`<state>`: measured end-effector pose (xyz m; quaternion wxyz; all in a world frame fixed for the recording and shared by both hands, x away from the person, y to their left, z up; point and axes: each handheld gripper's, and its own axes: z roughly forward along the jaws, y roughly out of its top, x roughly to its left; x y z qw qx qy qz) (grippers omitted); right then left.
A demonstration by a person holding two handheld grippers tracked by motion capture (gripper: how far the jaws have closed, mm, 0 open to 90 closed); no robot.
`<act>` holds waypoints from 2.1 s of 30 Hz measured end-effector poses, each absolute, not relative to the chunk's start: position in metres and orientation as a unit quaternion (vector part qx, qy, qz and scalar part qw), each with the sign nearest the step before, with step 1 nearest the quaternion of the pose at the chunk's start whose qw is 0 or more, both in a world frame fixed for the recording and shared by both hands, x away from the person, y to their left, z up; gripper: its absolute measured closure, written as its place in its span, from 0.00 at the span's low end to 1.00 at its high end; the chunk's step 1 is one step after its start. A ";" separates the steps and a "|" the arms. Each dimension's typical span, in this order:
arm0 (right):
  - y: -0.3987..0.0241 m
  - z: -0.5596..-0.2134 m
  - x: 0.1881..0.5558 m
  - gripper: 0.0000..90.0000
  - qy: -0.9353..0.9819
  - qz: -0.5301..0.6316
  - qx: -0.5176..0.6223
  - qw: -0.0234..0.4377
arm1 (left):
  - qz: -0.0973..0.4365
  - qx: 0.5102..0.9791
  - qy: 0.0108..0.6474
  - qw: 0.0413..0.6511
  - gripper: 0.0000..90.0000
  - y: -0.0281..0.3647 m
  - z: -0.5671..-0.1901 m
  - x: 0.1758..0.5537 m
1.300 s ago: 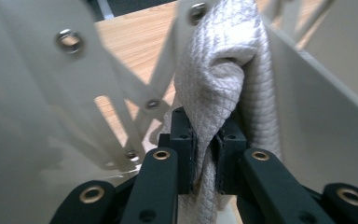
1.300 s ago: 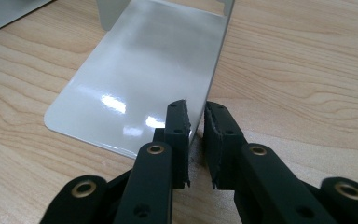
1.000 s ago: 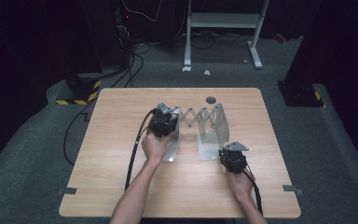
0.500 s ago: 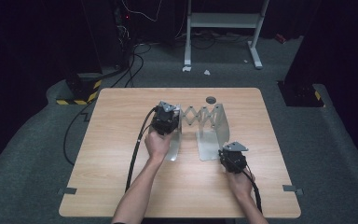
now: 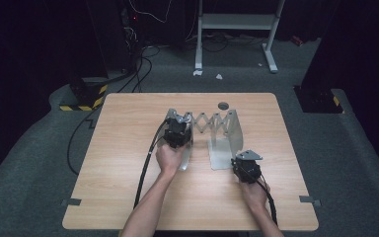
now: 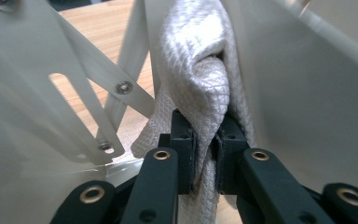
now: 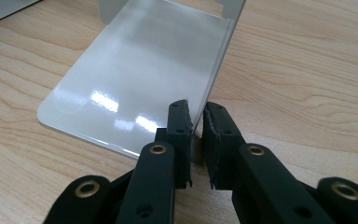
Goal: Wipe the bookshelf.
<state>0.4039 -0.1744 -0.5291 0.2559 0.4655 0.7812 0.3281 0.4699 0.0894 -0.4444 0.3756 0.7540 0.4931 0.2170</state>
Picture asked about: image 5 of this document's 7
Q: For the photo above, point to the black yellow striped stand base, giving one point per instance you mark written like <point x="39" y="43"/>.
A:
<point x="85" y="95"/>
<point x="319" y="100"/>

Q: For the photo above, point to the dark equipment tower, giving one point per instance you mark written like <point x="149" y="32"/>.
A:
<point x="112" y="36"/>

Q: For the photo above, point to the white paper scrap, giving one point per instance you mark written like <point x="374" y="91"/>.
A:
<point x="219" y="76"/>
<point x="197" y="72"/>

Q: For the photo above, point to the grey tape strip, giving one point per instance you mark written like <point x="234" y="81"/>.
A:
<point x="309" y="199"/>
<point x="71" y="202"/>

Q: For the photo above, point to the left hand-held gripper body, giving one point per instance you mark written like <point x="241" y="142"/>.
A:
<point x="177" y="133"/>

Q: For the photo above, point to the extendable metal bookend rack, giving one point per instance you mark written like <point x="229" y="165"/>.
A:
<point x="220" y="148"/>

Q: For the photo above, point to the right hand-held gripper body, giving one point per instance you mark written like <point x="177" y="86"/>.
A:
<point x="247" y="169"/>

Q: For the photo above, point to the white metal stand frame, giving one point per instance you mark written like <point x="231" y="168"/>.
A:
<point x="235" y="21"/>

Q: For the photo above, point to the red object on floor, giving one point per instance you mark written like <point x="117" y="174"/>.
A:
<point x="297" y="40"/>

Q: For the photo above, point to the person's right hand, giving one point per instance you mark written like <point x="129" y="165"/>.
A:
<point x="255" y="194"/>

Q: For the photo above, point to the person's left hand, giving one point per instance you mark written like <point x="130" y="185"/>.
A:
<point x="170" y="159"/>

